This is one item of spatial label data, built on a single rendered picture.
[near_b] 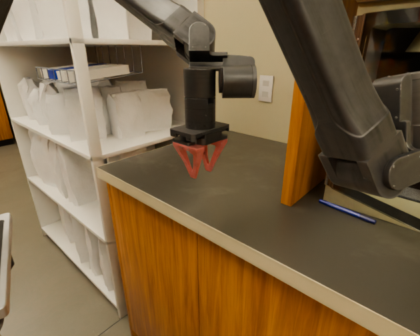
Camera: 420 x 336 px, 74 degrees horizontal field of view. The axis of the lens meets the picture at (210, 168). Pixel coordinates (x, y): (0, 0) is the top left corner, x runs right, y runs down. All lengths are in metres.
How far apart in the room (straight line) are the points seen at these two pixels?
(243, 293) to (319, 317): 0.19
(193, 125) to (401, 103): 0.31
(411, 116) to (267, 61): 0.99
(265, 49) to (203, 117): 0.87
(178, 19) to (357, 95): 0.35
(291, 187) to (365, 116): 0.46
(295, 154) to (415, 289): 0.35
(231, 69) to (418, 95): 0.27
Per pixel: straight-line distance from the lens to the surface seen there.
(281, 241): 0.64
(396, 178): 0.35
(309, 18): 0.28
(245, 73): 0.50
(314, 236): 0.68
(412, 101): 0.39
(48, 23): 1.43
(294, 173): 0.73
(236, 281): 0.75
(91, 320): 1.80
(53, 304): 1.96
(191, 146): 0.50
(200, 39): 0.52
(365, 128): 0.31
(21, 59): 2.22
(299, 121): 0.69
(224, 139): 0.54
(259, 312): 0.76
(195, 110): 0.50
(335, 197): 0.81
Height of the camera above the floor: 1.32
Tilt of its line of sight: 23 degrees down
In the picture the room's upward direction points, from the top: straight up
